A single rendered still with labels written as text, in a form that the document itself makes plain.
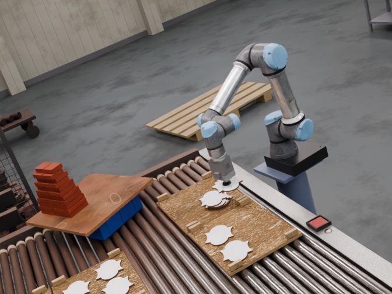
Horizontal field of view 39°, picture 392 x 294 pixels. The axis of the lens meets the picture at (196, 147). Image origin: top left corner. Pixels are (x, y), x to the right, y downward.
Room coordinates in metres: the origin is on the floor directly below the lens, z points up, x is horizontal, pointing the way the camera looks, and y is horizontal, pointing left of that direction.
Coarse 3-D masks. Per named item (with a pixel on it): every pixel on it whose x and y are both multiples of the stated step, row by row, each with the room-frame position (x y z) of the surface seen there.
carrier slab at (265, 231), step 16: (240, 208) 2.25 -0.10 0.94; (256, 208) 2.20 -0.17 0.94; (208, 224) 2.20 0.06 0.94; (224, 224) 2.16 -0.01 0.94; (240, 224) 2.12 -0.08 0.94; (256, 224) 2.07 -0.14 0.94; (272, 224) 2.03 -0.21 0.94; (288, 224) 1.99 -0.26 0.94; (240, 240) 1.99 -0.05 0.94; (256, 240) 1.95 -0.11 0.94; (272, 240) 1.92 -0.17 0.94; (288, 240) 1.88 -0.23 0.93; (256, 256) 1.85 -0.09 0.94
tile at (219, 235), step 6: (216, 228) 2.13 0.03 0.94; (222, 228) 2.12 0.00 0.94; (228, 228) 2.10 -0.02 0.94; (210, 234) 2.10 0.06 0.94; (216, 234) 2.08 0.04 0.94; (222, 234) 2.07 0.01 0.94; (228, 234) 2.05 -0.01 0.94; (210, 240) 2.05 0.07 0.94; (216, 240) 2.04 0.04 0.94; (222, 240) 2.02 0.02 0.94
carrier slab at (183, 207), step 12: (204, 180) 2.65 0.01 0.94; (180, 192) 2.60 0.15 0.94; (192, 192) 2.56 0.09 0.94; (204, 192) 2.51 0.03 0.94; (228, 192) 2.43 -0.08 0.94; (240, 192) 2.39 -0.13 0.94; (168, 204) 2.52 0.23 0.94; (180, 204) 2.48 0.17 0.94; (192, 204) 2.44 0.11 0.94; (228, 204) 2.32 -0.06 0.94; (180, 216) 2.36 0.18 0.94; (192, 216) 2.32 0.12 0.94; (204, 216) 2.28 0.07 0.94; (216, 216) 2.25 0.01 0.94; (180, 228) 2.27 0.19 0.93
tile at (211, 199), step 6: (210, 192) 2.43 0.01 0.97; (216, 192) 2.41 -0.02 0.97; (222, 192) 2.39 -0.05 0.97; (204, 198) 2.39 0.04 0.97; (210, 198) 2.37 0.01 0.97; (216, 198) 2.35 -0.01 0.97; (222, 198) 2.34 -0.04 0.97; (204, 204) 2.33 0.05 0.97; (210, 204) 2.32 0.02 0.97; (216, 204) 2.30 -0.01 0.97
